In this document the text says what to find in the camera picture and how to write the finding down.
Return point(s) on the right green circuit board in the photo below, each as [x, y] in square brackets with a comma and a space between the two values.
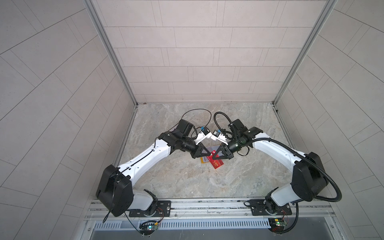
[277, 225]

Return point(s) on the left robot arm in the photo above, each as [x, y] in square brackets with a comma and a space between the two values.
[115, 189]

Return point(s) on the aluminium mounting rail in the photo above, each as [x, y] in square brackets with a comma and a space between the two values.
[217, 208]

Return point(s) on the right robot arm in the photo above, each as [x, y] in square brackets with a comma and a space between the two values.
[308, 175]

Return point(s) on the yellow leather card holder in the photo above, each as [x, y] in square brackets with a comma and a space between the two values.
[205, 160]

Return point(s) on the red VIP card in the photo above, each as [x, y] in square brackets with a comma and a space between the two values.
[215, 163]

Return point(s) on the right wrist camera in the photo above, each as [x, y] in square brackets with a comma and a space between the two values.
[218, 136]

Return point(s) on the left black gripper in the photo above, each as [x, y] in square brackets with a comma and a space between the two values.
[198, 153]

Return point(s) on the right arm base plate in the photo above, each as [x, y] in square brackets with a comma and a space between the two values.
[258, 208]

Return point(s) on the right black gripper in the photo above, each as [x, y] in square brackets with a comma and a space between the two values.
[228, 153]

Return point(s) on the green circuit board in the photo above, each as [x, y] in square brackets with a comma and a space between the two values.
[277, 225]
[149, 227]

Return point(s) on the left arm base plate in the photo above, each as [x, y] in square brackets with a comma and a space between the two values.
[162, 209]

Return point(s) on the left green circuit board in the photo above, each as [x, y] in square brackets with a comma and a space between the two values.
[149, 227]

